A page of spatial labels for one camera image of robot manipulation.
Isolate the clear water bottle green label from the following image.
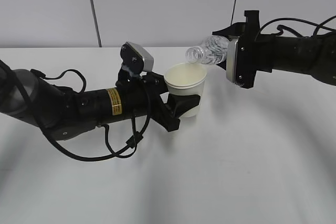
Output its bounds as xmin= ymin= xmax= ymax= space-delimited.
xmin=185 ymin=35 xmax=230 ymax=65

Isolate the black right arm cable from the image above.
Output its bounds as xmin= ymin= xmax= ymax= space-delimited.
xmin=258 ymin=15 xmax=336 ymax=41

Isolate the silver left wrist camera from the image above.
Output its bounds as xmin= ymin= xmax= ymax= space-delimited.
xmin=120 ymin=41 xmax=154 ymax=78

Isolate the white paper cup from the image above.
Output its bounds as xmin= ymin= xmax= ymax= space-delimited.
xmin=164 ymin=62 xmax=207 ymax=119

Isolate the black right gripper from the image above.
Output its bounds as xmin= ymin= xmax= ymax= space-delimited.
xmin=212 ymin=10 xmax=272 ymax=89

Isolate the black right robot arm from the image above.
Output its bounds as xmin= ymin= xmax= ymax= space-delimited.
xmin=212 ymin=10 xmax=335 ymax=89

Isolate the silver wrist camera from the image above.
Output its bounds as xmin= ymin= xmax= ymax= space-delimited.
xmin=226 ymin=38 xmax=239 ymax=86
xmin=120 ymin=41 xmax=154 ymax=78

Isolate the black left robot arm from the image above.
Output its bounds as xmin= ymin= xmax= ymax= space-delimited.
xmin=1 ymin=60 xmax=201 ymax=141

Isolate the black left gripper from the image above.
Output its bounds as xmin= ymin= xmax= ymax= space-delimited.
xmin=116 ymin=70 xmax=201 ymax=132

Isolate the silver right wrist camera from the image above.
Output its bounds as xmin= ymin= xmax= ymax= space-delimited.
xmin=226 ymin=38 xmax=239 ymax=86

